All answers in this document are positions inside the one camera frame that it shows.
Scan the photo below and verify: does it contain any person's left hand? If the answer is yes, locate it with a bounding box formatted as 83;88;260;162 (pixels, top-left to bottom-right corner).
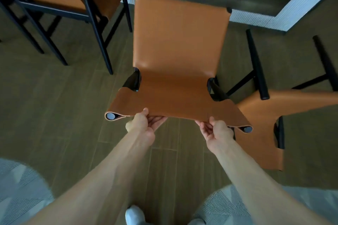
125;108;168;149

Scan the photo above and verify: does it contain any person's right hand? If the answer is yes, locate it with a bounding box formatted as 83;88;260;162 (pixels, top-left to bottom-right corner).
195;116;236;154

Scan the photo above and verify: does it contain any person's right forearm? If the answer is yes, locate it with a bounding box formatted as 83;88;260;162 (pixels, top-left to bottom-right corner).
211;140;333;225

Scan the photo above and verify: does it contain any person's left forearm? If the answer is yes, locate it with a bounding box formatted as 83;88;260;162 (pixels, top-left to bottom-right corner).
24;132;156;225

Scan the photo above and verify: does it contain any person's white left shoe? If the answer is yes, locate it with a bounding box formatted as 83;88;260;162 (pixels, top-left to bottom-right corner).
125;205;146;225

